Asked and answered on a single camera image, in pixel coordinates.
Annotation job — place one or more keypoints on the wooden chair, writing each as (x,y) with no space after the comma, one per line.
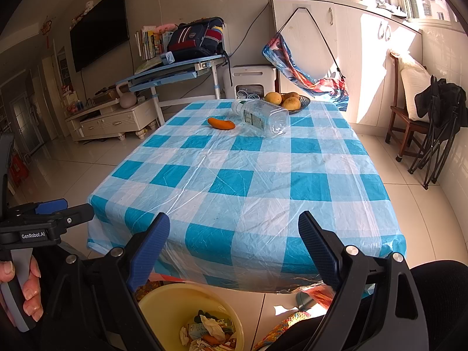
(402,124)

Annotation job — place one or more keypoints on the brown round fruit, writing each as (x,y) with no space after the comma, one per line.
(291,104)
(290,95)

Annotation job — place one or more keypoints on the long orange peel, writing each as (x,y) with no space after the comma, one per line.
(221,123)

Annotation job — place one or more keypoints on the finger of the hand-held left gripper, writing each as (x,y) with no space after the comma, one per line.
(51,206)
(75,215)

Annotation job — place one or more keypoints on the white cabinet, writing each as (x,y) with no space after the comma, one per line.
(358,51)

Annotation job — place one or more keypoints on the pink plush toy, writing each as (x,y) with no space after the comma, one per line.
(166,27)

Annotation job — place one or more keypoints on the printed hanging bag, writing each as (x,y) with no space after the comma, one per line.
(292,69)

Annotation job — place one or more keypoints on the clear plastic bottle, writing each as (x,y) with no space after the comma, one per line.
(263,115)

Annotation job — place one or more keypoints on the person's black pants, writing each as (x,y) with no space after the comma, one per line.
(431,299)

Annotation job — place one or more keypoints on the red wall ornament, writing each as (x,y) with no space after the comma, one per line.
(46,25)

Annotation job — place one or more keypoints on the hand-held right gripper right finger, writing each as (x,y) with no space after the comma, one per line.
(321,252)

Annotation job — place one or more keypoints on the blue white checkered tablecloth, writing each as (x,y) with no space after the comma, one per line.
(256,190)

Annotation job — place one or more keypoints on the yellow plastic bin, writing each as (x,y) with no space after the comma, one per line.
(164,307)

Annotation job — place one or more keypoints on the cream tv cabinet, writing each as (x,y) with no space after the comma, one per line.
(109,120)

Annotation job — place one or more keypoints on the pink kettlebell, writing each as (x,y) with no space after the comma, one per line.
(127,98)

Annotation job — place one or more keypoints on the black wall television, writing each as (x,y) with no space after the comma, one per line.
(98,29)

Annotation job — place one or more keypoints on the white tissue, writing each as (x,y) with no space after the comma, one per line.
(212,327)

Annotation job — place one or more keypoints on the green white carton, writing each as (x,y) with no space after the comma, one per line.
(195,331)

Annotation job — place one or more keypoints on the white cushion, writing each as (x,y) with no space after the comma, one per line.
(413,87)

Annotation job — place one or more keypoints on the colourful knitted cloth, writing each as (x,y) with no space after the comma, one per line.
(281,327)

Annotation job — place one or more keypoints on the yellow mango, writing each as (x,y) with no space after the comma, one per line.
(273,98)

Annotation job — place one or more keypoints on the white air purifier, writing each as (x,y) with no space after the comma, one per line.
(252,80)

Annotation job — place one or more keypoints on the person's left hand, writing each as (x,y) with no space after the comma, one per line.
(33,292)

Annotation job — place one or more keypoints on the black folding chair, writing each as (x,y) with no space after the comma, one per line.
(442,109)

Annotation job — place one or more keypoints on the blue study desk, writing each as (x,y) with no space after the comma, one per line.
(164,75)

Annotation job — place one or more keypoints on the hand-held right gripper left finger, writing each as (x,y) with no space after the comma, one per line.
(150,256)

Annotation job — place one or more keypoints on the dark fruit bowl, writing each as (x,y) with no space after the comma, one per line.
(304,103)

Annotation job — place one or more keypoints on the row of books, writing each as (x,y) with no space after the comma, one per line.
(150,44)

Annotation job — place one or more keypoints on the dark blue red backpack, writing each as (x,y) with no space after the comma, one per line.
(197,40)

